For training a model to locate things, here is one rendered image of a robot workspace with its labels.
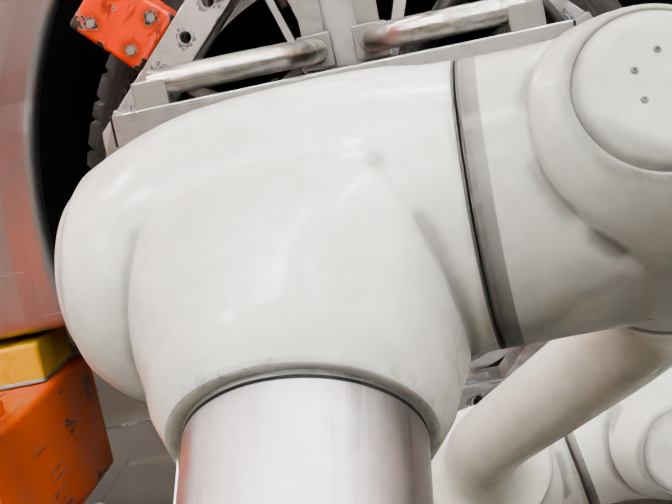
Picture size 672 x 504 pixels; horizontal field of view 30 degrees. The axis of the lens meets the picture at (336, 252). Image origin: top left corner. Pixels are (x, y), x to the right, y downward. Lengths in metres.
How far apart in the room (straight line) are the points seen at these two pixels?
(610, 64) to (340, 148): 0.11
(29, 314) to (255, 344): 1.09
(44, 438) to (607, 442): 0.70
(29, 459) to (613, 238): 1.03
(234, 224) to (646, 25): 0.18
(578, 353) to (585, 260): 0.30
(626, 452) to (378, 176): 0.56
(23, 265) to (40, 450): 0.23
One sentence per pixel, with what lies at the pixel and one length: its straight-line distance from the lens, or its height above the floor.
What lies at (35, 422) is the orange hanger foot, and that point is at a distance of 1.48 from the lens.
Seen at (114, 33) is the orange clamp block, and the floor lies 1.06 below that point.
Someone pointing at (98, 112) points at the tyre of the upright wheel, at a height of 0.98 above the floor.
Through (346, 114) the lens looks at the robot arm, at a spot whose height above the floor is 0.96.
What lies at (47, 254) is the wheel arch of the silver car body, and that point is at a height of 0.83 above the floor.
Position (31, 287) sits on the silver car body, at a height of 0.80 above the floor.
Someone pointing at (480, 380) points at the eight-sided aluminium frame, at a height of 0.62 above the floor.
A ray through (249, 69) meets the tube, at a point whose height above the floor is 0.99.
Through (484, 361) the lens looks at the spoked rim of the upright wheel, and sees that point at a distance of 1.45.
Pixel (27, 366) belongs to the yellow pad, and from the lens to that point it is 1.57.
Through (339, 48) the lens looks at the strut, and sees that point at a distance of 1.32.
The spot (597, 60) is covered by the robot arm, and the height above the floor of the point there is 0.97.
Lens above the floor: 0.99
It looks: 8 degrees down
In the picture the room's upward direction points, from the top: 12 degrees counter-clockwise
